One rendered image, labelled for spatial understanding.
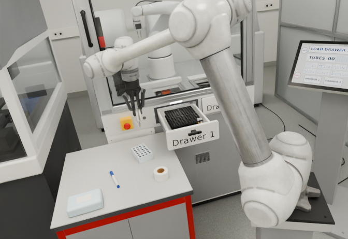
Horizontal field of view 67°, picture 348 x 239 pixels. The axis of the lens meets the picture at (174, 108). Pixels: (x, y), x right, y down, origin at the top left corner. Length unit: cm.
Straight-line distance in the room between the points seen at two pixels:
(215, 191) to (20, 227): 132
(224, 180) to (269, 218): 128
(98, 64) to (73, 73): 381
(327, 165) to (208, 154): 81
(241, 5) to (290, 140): 50
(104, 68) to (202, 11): 56
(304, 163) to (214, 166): 107
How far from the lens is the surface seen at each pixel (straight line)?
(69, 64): 494
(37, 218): 185
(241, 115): 83
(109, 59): 116
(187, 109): 166
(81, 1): 152
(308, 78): 182
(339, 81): 179
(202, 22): 75
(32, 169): 156
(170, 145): 141
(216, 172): 207
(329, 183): 223
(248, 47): 177
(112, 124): 168
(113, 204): 128
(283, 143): 104
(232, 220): 216
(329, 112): 195
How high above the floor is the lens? 160
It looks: 24 degrees down
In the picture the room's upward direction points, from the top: 7 degrees counter-clockwise
